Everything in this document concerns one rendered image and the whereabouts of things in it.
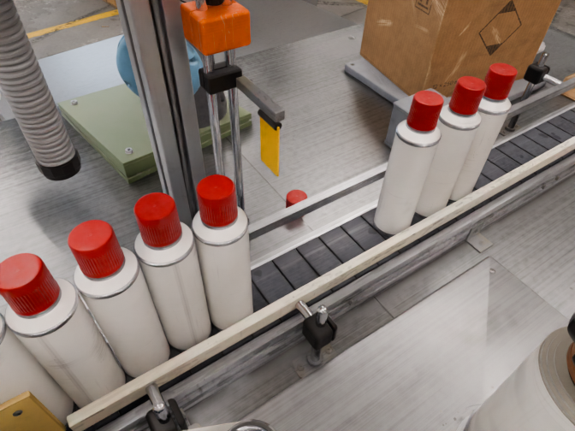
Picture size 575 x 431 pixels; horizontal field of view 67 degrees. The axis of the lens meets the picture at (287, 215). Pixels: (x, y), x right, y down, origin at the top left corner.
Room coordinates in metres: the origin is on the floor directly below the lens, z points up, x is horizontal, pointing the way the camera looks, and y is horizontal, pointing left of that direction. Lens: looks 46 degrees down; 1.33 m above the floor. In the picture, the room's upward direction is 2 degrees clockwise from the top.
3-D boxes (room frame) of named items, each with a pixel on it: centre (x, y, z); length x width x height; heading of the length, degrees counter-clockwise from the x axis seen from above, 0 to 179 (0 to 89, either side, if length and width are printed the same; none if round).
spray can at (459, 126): (0.46, -0.21, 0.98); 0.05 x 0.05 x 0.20
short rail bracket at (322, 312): (0.24, -0.04, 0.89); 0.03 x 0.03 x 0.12; 35
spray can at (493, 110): (0.50, -0.25, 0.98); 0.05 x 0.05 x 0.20
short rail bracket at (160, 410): (0.15, 0.11, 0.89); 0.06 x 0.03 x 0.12; 35
